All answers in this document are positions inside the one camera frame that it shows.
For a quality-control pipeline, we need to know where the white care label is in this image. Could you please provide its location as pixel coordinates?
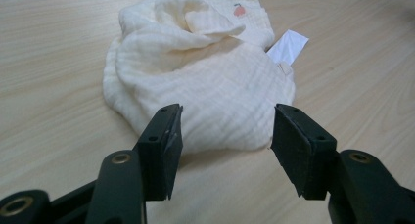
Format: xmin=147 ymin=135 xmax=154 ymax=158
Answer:
xmin=266 ymin=28 xmax=310 ymax=66

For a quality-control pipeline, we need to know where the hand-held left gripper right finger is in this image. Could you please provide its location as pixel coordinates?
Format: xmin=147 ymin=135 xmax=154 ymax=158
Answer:
xmin=270 ymin=103 xmax=338 ymax=201

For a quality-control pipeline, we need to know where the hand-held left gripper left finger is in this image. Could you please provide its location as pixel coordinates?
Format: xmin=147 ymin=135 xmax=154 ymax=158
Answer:
xmin=132 ymin=103 xmax=184 ymax=202

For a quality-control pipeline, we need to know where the cream muslin cloth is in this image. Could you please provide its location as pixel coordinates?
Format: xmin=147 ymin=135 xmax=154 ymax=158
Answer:
xmin=102 ymin=0 xmax=297 ymax=154

